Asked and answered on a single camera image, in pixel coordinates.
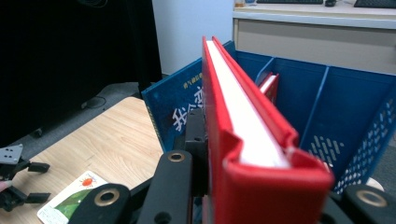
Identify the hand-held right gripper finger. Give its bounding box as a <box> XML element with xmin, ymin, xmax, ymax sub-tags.
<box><xmin>184</xmin><ymin>108</ymin><xmax>209</xmax><ymax>198</ymax></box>

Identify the white book with green leaf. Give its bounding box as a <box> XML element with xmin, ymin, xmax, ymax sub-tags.
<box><xmin>36</xmin><ymin>170</ymin><xmax>108</xmax><ymax>224</ymax></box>

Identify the blue picture book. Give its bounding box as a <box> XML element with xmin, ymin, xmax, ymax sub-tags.
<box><xmin>141</xmin><ymin>57</ymin><xmax>213</xmax><ymax>153</ymax></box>

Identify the red hardcover book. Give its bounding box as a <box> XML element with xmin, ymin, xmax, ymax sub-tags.
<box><xmin>201</xmin><ymin>35</ymin><xmax>335</xmax><ymax>224</ymax></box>
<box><xmin>256</xmin><ymin>72</ymin><xmax>280</xmax><ymax>105</ymax></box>

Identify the blue plastic file rack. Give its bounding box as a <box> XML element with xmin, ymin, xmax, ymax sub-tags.
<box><xmin>222</xmin><ymin>40</ymin><xmax>396</xmax><ymax>195</ymax></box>

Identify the white panel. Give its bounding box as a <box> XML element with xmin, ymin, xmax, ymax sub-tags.
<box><xmin>151</xmin><ymin>0</ymin><xmax>235</xmax><ymax>76</ymax></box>

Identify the black curtain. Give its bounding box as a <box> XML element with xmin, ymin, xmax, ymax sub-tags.
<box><xmin>0</xmin><ymin>0</ymin><xmax>163</xmax><ymax>147</ymax></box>

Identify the beige office desk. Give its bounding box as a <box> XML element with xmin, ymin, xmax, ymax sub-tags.
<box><xmin>233</xmin><ymin>0</ymin><xmax>396</xmax><ymax>76</ymax></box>

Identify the black keyboard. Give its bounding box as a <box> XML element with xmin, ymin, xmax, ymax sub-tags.
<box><xmin>256</xmin><ymin>0</ymin><xmax>324</xmax><ymax>6</ymax></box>
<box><xmin>353</xmin><ymin>0</ymin><xmax>396</xmax><ymax>9</ymax></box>

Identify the looped black floor cable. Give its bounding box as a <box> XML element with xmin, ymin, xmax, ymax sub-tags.
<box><xmin>80</xmin><ymin>95</ymin><xmax>107</xmax><ymax>110</ymax></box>

